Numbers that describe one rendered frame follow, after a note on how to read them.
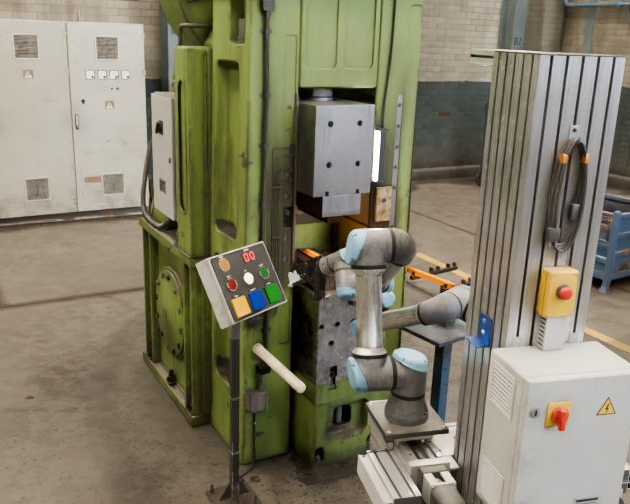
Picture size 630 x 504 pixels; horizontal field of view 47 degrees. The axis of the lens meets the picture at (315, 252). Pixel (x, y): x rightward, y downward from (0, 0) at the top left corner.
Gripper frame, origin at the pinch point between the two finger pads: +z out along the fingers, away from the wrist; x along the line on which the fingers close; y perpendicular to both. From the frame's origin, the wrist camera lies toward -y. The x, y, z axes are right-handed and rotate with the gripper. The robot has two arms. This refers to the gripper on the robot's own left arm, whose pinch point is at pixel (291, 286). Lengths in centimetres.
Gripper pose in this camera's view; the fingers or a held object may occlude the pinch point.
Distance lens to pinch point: 297.0
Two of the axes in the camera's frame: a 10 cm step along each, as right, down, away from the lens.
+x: -5.9, 2.0, -7.8
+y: -3.7, -9.3, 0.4
